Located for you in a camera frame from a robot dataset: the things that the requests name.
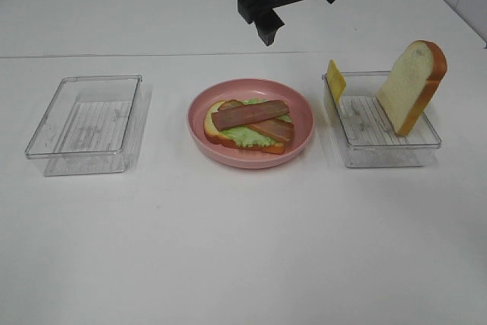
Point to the right clear plastic container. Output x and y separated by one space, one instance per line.
364 135

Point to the pink round plate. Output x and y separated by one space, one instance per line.
245 89

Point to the left clear plastic container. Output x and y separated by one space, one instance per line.
92 125

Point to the bacon strip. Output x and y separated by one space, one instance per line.
248 113
280 129

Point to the yellow cheese slice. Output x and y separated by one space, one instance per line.
336 82

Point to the bread slice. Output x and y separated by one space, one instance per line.
210 131
411 84

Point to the clear plastic container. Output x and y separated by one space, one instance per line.
92 125
364 135

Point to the green lettuce leaf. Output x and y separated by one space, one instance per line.
243 137

